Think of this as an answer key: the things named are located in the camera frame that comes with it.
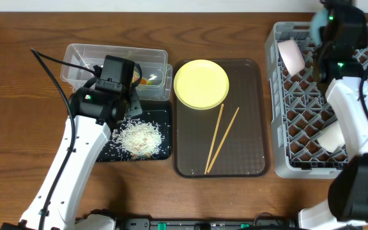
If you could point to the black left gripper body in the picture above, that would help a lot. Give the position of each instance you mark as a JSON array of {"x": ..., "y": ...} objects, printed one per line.
[{"x": 134, "y": 104}]

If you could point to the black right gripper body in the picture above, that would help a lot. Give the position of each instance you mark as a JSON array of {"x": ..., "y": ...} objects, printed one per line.
[{"x": 322, "y": 23}]

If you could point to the yellow green snack wrapper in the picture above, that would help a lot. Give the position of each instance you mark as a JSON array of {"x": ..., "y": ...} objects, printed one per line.
[{"x": 143, "y": 81}]

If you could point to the light blue bowl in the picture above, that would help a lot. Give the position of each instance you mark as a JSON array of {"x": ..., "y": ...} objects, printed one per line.
[{"x": 320, "y": 19}]

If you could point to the pink white bowl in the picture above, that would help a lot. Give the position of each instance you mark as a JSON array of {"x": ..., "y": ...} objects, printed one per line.
[{"x": 291, "y": 56}]

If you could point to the rice food scraps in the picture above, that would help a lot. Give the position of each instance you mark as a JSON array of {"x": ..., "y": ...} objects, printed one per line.
[{"x": 137, "y": 139}]

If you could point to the yellow plate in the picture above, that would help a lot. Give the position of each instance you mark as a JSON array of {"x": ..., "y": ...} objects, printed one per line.
[{"x": 201, "y": 84}]

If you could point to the small white cup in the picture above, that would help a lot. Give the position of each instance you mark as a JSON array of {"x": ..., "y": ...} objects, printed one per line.
[{"x": 331, "y": 138}]

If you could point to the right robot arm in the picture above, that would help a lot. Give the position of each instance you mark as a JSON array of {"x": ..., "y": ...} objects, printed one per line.
[{"x": 347, "y": 202}]

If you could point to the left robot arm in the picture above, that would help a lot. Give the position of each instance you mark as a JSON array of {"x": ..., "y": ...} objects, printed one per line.
[{"x": 94, "y": 110}]

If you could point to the clear plastic waste bin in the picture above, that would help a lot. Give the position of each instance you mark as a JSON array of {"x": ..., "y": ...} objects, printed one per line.
[{"x": 153, "y": 63}]

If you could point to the black waste tray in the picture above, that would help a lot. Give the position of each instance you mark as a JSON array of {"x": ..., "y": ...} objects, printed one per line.
[{"x": 159, "y": 112}]

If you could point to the brown serving tray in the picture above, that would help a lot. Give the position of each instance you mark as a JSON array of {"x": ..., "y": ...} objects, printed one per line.
[{"x": 245, "y": 152}]

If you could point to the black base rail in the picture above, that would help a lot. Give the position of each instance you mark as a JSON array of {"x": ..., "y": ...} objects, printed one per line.
[{"x": 262, "y": 221}]

